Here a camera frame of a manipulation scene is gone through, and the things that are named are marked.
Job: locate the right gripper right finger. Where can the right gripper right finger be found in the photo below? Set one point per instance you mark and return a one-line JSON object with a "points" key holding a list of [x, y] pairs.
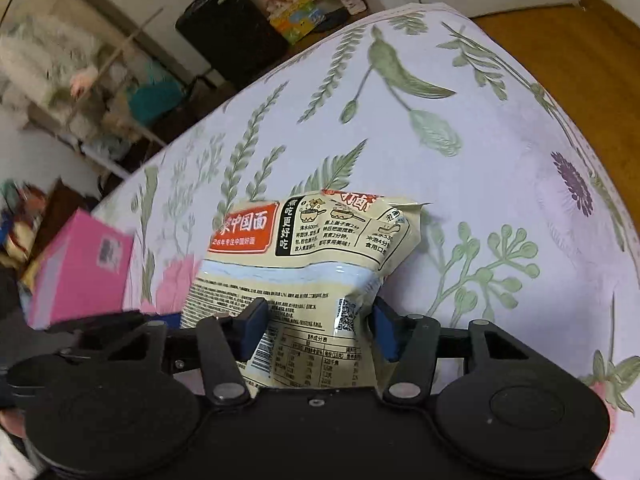
{"points": [[405, 347]]}

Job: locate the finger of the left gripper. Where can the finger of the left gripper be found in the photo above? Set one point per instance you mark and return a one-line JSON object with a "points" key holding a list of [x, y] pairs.
{"points": [[114, 323]]}

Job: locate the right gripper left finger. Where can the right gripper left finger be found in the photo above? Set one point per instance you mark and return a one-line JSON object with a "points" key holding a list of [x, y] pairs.
{"points": [[222, 344]]}

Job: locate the cream instant noodle packet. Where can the cream instant noodle packet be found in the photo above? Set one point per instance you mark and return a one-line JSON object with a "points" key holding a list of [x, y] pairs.
{"points": [[319, 259]]}

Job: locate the pink cardboard box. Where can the pink cardboard box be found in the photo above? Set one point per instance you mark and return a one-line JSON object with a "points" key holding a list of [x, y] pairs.
{"points": [[82, 274]]}

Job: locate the floral bed sheet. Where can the floral bed sheet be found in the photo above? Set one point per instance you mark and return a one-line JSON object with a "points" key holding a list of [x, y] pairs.
{"points": [[520, 224]]}

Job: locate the teal bag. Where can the teal bag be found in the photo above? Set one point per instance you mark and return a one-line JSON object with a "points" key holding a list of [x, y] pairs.
{"points": [[148, 102]]}

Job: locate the white rolling side table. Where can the white rolling side table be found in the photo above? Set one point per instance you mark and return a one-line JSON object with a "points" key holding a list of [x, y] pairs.
{"points": [[73, 84]]}

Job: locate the colourful cardboard box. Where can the colourful cardboard box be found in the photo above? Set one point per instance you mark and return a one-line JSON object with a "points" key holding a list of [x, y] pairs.
{"points": [[293, 19]]}

